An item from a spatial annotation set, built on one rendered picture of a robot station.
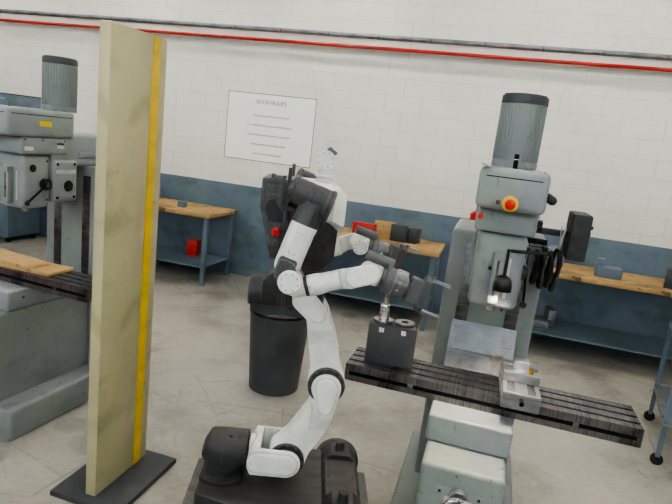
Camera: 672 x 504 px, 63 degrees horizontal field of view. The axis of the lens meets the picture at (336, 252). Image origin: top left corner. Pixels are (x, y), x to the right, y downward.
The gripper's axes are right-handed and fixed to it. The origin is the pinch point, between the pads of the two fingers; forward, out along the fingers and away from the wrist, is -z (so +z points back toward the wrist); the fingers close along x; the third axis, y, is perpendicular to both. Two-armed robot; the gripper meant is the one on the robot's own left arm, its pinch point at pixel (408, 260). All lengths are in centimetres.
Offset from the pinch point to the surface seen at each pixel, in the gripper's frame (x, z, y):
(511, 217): 34.3, -27.3, -12.6
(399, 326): -31.6, -11.3, 5.7
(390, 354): -44.8, -12.0, 2.7
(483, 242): 20.1, -23.8, -7.4
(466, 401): -45, -44, -19
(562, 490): -112, -166, 42
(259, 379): -160, 16, 145
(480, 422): -46, -47, -32
